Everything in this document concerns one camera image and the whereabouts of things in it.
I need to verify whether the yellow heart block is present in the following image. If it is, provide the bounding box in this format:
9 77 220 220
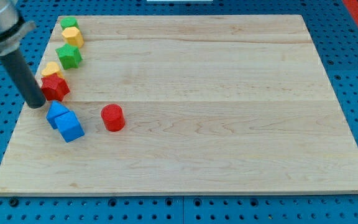
41 62 65 79

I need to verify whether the yellow hexagon block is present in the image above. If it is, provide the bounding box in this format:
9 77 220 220
62 27 85 48

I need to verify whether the red star block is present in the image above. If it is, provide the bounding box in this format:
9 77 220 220
41 73 70 101

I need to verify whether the red cylinder block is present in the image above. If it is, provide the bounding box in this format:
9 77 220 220
101 104 126 132

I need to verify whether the green cylinder block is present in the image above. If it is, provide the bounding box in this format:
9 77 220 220
60 16 79 30

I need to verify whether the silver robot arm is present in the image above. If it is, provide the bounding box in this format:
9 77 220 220
0 0 46 108

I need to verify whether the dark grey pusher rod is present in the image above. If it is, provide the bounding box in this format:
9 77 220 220
0 49 46 109

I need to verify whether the green star block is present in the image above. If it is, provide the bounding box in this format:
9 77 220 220
55 44 82 70

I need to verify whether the wooden board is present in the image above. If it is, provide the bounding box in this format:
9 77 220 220
0 15 358 197

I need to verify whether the blue triangle block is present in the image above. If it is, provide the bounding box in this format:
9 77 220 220
46 101 70 129

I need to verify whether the blue cube block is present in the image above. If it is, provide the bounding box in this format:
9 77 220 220
55 111 85 142

